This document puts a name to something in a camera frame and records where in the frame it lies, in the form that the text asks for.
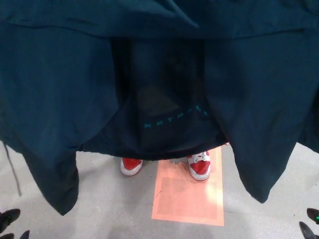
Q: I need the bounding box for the red and white sneaker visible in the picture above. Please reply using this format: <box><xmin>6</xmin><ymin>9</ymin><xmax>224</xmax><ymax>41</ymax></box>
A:
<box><xmin>186</xmin><ymin>151</ymin><xmax>211</xmax><ymax>181</ymax></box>
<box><xmin>120</xmin><ymin>156</ymin><xmax>143</xmax><ymax>175</ymax></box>

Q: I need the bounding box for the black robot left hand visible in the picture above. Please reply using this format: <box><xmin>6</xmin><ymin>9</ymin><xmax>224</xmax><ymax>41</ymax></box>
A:
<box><xmin>0</xmin><ymin>208</ymin><xmax>31</xmax><ymax>239</ymax></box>

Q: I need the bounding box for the orange floor tape rectangle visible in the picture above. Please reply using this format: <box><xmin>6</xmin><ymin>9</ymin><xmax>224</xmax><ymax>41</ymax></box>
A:
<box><xmin>151</xmin><ymin>146</ymin><xmax>224</xmax><ymax>227</ymax></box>

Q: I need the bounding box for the thin black floor cable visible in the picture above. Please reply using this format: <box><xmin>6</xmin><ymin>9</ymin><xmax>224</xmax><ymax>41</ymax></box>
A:
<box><xmin>3</xmin><ymin>141</ymin><xmax>21</xmax><ymax>196</ymax></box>

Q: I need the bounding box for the dark teal coat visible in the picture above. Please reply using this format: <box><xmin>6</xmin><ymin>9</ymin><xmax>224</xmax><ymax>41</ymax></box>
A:
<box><xmin>0</xmin><ymin>0</ymin><xmax>319</xmax><ymax>217</ymax></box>

